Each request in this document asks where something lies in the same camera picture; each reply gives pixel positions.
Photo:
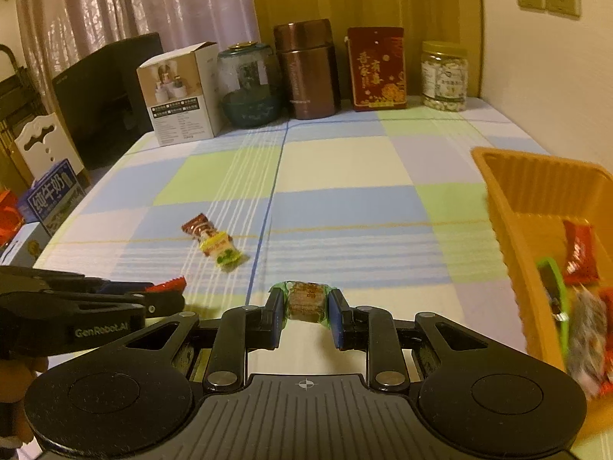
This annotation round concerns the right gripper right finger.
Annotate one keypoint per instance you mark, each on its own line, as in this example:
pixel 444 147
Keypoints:
pixel 340 318

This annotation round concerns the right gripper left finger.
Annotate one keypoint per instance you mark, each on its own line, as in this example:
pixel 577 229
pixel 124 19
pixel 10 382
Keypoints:
pixel 273 319

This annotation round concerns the green brown cake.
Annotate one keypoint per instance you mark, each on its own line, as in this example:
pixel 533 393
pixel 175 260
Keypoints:
pixel 302 301

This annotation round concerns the square red candy packet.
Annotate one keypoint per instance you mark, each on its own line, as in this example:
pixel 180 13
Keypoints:
pixel 175 285

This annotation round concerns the green white snack packet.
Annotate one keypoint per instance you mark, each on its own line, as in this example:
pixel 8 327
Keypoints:
pixel 554 286

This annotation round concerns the long red snack packet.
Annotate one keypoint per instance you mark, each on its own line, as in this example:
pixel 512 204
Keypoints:
pixel 580 264

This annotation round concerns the grey clear snack packet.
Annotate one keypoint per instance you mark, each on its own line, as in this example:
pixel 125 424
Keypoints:
pixel 585 360

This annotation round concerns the left hand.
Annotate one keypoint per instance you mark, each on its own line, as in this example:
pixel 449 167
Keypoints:
pixel 16 376

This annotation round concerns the light blue box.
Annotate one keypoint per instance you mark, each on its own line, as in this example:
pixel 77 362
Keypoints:
pixel 26 247

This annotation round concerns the yellow green candy packet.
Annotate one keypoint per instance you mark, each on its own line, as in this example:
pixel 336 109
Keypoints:
pixel 221 250

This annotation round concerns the red gift bag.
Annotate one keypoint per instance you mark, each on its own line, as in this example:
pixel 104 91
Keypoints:
pixel 11 219

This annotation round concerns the brown yellow candy packet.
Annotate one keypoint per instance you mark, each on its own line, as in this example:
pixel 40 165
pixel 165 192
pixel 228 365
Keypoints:
pixel 199 227

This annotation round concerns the blue milk carton box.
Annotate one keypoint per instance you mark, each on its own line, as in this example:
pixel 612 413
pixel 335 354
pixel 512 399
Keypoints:
pixel 52 198

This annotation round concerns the checkered tablecloth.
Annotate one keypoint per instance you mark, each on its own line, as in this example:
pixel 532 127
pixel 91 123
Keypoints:
pixel 389 207

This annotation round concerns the white wooden chair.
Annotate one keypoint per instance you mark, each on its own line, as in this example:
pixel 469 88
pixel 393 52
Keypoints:
pixel 43 142

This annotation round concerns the black metal rack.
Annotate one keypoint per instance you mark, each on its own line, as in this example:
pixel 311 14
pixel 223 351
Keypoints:
pixel 20 103

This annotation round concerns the black monitor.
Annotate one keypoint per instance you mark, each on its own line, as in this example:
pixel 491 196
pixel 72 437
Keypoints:
pixel 100 99

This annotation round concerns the orange plastic tray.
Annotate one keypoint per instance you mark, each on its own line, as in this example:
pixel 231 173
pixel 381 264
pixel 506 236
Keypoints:
pixel 529 197

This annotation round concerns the green glass jar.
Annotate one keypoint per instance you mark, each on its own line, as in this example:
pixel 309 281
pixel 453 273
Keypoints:
pixel 250 86

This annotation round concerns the white product box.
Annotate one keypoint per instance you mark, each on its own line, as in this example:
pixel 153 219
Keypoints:
pixel 180 90

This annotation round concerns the brown metal thermos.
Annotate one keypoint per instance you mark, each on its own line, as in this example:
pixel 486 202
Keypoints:
pixel 309 66

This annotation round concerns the red festive pouch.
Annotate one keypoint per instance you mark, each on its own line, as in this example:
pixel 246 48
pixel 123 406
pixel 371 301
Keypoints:
pixel 377 68

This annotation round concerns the clear jar of nuts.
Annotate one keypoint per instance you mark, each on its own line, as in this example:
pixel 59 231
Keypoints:
pixel 445 71

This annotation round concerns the pink curtain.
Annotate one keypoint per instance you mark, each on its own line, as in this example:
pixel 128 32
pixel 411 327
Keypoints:
pixel 56 34

